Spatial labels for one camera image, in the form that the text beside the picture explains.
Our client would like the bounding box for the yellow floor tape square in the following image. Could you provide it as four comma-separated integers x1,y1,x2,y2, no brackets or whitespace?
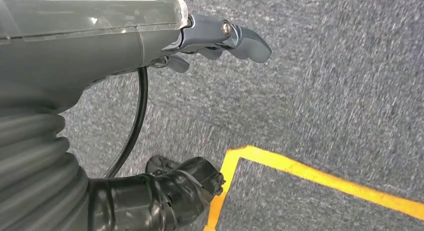
202,144,424,231

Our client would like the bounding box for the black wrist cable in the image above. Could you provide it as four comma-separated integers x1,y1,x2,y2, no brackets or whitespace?
104,67,149,179

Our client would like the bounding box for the black metal bracket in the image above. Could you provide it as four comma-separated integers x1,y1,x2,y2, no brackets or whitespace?
145,154,181,176

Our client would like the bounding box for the black taped mount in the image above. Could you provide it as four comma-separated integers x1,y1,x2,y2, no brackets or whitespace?
87,155,226,231

